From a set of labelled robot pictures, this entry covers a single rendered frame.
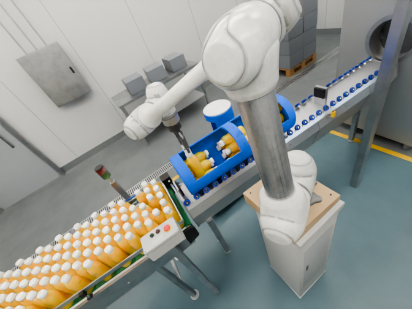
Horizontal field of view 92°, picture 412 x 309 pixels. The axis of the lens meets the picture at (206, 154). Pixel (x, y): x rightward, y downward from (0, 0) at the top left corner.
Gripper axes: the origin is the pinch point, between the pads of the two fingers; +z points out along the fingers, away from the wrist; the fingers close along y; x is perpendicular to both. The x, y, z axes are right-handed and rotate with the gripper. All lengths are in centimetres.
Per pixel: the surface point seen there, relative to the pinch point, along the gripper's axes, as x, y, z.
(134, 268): 62, -17, 39
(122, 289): 76, -17, 49
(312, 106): -112, 8, 37
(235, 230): -8, 10, 129
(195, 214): 16.5, -8.0, 43.2
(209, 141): -20.7, 19.0, 18.6
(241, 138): -33.1, -5.2, 10.5
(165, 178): 20.1, 23.3, 28.4
